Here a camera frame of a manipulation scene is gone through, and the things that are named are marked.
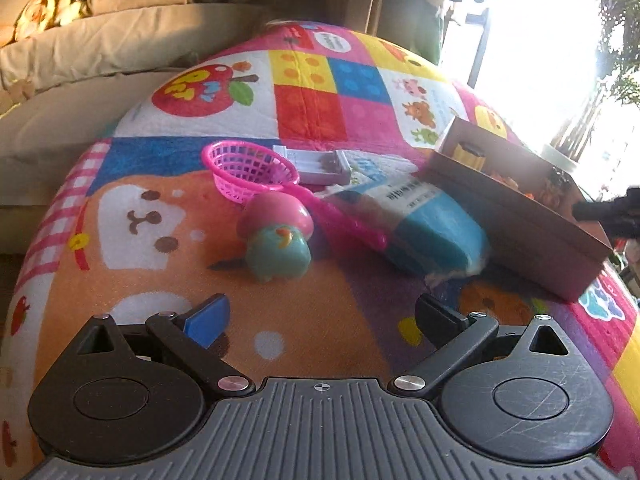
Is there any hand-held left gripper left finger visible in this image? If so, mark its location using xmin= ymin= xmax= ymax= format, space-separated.
xmin=80 ymin=294 xmax=256 ymax=397

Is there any potted green plant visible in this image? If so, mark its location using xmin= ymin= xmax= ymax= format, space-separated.
xmin=542 ymin=0 xmax=640 ymax=172

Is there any orange toy scoop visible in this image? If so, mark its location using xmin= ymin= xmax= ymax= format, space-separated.
xmin=492 ymin=172 xmax=540 ymax=200

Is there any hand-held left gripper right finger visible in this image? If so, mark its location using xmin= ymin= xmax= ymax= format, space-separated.
xmin=392 ymin=292 xmax=571 ymax=397

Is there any white plastic tray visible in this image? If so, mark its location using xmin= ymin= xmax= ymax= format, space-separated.
xmin=272 ymin=145 xmax=352 ymax=187

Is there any pink cardboard box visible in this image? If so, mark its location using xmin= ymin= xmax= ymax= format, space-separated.
xmin=417 ymin=116 xmax=614 ymax=302

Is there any pink teal mushroom toy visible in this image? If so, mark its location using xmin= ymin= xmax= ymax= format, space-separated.
xmin=236 ymin=194 xmax=315 ymax=281

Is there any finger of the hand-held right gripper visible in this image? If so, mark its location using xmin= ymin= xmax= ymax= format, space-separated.
xmin=572 ymin=194 xmax=640 ymax=238

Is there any beige sofa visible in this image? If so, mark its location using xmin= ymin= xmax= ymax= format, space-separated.
xmin=0 ymin=2 xmax=273 ymax=253

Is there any clear bag with blue packet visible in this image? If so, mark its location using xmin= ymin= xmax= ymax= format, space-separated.
xmin=300 ymin=150 xmax=492 ymax=280

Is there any pink plastic toy basket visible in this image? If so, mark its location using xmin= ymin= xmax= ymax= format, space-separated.
xmin=201 ymin=141 xmax=301 ymax=206

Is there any green hanging cloth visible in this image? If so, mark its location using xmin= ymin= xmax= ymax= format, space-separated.
xmin=420 ymin=0 xmax=451 ymax=66

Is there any yellow toy cup brown lid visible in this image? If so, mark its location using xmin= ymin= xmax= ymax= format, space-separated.
xmin=452 ymin=141 xmax=489 ymax=174

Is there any colourful cartoon play mat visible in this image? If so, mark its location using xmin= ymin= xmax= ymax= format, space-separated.
xmin=0 ymin=20 xmax=640 ymax=480

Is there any orange white plush toy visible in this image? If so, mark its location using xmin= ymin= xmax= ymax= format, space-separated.
xmin=14 ymin=0 xmax=57 ymax=43

